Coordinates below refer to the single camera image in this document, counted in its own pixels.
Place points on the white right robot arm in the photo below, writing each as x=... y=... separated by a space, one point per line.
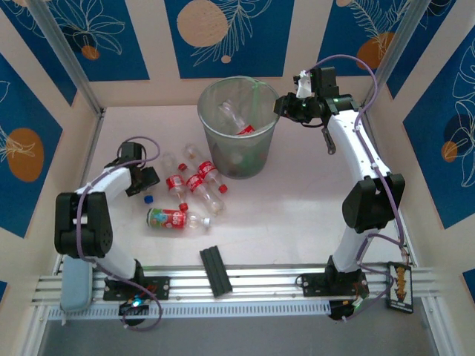
x=356 y=148

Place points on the right controller board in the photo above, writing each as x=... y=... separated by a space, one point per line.
x=347 y=309

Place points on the controller board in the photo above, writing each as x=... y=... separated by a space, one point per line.
x=347 y=309
x=134 y=305

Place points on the black circuit board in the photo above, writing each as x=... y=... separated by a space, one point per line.
x=400 y=287

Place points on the bottle with green red label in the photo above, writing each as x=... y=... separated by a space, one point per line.
x=167 y=219

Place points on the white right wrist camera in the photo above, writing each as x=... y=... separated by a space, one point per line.
x=305 y=84

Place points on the left controller board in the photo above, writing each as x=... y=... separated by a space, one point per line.
x=134 y=305

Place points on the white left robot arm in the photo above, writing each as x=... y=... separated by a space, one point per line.
x=111 y=181

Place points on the clear bottle with red label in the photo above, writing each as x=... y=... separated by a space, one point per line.
x=207 y=170
x=245 y=130
x=175 y=183
x=194 y=182

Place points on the black ribbed bar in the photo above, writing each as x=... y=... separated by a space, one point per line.
x=216 y=270

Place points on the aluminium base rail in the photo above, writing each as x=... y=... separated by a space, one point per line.
x=259 y=282

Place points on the aluminium frame post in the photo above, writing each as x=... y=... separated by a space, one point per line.
x=65 y=48
x=401 y=48

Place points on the translucent grey waste bin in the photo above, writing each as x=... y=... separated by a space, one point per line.
x=241 y=159

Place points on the grey-blue pouch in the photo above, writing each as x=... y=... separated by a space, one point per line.
x=76 y=285

